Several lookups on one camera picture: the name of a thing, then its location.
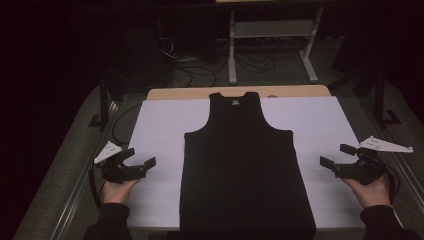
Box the tangle of black floor cables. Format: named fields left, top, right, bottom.
left=173, top=49, right=278, bottom=88

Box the black floor cable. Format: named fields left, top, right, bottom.
left=111, top=103, right=143, bottom=146

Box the white table mat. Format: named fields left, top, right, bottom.
left=126, top=96, right=366, bottom=230

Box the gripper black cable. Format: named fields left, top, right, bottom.
left=88, top=163, right=103, bottom=209
left=379, top=159, right=401, bottom=205

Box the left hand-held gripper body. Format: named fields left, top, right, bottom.
left=93, top=140, right=134, bottom=184

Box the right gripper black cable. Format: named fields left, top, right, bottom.
left=379, top=159, right=401, bottom=205

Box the thin white cable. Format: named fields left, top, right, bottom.
left=159, top=36, right=178, bottom=60

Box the person's right hand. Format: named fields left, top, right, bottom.
left=343, top=177, right=392, bottom=208

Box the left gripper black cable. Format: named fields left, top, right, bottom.
left=88, top=163, right=103, bottom=209

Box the black metal stand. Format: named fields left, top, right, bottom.
left=373, top=66, right=403, bottom=128
left=89, top=74, right=116, bottom=132

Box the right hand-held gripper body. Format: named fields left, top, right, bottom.
left=353, top=135, right=414, bottom=186

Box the grey metal floor rail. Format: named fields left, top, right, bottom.
left=49, top=99, right=119, bottom=240
left=361, top=96, right=424, bottom=214

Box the person's left hand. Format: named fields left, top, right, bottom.
left=100, top=179, right=140, bottom=205

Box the white metal table frame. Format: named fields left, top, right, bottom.
left=228, top=6, right=325, bottom=85

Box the black tank top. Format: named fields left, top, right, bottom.
left=179, top=91, right=317, bottom=240

